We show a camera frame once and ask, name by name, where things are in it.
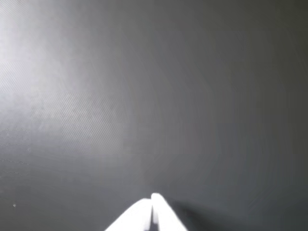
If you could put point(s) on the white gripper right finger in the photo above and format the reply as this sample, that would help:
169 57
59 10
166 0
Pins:
166 216

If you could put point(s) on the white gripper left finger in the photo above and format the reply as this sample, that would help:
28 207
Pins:
134 219

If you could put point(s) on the dark grey table mat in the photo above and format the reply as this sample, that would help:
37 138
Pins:
168 96

